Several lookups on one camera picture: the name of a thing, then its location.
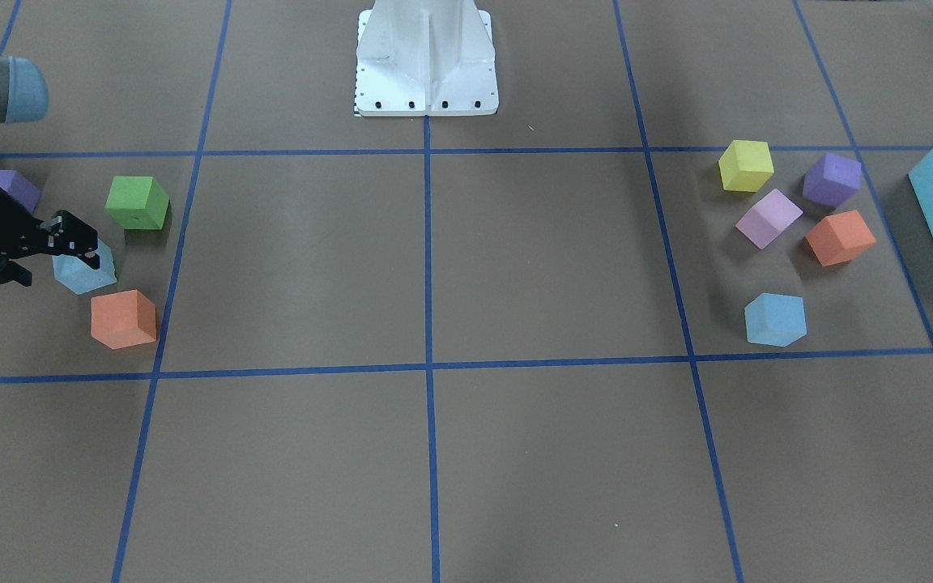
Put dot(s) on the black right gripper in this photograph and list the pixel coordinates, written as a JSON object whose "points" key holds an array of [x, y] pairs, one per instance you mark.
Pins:
{"points": [[6, 232]]}

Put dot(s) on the purple foam block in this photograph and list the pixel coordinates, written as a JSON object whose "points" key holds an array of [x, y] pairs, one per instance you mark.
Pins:
{"points": [[832, 180], [20, 189]]}

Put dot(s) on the green foam block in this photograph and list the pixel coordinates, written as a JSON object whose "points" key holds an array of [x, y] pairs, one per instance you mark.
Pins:
{"points": [[137, 203]]}

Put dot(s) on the orange foam block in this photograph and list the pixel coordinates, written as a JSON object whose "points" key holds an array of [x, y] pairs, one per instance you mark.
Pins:
{"points": [[125, 319], [840, 238]]}

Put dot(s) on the yellow foam block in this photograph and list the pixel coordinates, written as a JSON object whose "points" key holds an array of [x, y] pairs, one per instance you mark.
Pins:
{"points": [[745, 166]]}

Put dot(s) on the pink lilac foam block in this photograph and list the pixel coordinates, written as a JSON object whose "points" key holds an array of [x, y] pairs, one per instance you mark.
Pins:
{"points": [[768, 218]]}

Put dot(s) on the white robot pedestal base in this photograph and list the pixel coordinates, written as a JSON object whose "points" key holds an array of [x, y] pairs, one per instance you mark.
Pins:
{"points": [[425, 58]]}

